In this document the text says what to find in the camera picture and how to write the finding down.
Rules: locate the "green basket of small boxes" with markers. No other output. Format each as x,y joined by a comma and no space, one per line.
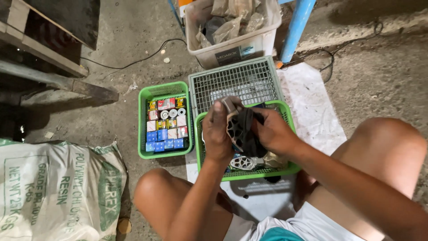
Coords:
165,120

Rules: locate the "white shorts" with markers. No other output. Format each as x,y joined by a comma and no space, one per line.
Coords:
287,227

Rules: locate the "blue metal pole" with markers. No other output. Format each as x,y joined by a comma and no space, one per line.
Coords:
297,30

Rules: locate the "white plastic storage bin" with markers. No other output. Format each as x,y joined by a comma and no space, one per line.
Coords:
234,43

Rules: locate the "grey plastic mesh basket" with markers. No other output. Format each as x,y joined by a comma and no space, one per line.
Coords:
237,80

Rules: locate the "white printed resin sack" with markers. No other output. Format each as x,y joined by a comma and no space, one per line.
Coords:
56,190

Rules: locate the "large green plastic basket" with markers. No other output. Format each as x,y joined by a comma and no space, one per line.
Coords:
284,117

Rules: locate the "person's leg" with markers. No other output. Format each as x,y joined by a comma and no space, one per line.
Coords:
374,160
160,197

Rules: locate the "group of small boxes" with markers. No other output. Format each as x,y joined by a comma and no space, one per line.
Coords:
167,125

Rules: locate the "person's left hand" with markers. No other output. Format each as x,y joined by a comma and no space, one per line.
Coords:
215,135

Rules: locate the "person's left leg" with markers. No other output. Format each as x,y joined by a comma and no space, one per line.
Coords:
160,197

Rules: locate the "person's right hand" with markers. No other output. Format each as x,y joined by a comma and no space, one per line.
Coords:
275,130

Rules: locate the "wooden bench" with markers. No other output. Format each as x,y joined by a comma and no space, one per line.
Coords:
46,50

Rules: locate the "plastic-bagged parts in bin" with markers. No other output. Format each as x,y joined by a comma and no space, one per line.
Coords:
230,20

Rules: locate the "person's right leg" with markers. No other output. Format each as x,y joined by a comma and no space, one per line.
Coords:
374,160

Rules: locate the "black rag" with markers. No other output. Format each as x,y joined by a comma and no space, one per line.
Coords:
250,134

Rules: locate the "white sheet mat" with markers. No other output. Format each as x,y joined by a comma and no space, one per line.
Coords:
311,110

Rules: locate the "silver perforated metal part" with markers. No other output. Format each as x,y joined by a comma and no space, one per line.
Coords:
246,163

